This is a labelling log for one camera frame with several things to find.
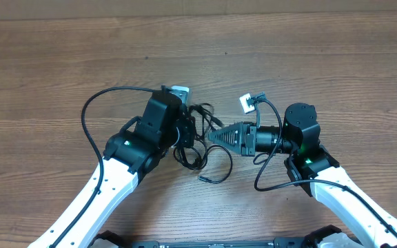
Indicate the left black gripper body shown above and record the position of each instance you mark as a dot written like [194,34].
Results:
[185,127]

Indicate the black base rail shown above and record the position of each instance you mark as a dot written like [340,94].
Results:
[329,236]

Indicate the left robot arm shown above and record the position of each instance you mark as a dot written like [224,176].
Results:
[127,158]

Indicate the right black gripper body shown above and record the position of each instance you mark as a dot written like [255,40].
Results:
[251,139]

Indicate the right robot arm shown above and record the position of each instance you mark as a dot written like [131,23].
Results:
[310,166]

